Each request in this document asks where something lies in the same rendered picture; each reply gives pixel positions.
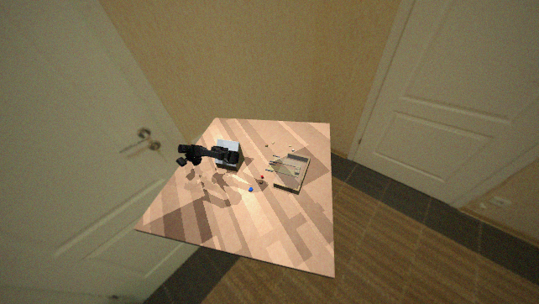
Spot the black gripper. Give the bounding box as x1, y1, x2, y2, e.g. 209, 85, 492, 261
176, 153, 194, 167

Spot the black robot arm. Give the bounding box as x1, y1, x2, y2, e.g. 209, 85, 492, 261
178, 144, 239, 166

